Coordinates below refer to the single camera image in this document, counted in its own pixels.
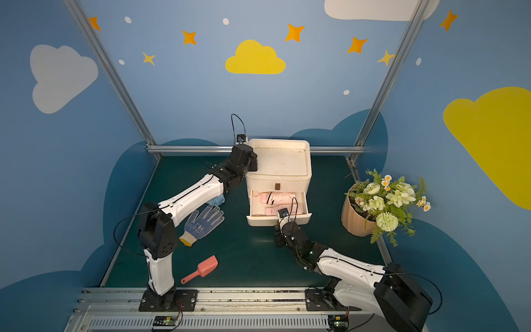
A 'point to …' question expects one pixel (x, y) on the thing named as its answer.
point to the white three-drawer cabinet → (283, 177)
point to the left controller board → (162, 320)
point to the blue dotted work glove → (197, 227)
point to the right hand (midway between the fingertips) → (280, 222)
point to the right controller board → (339, 322)
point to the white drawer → (258, 216)
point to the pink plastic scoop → (204, 268)
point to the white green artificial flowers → (386, 202)
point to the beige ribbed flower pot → (354, 222)
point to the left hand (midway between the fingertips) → (251, 153)
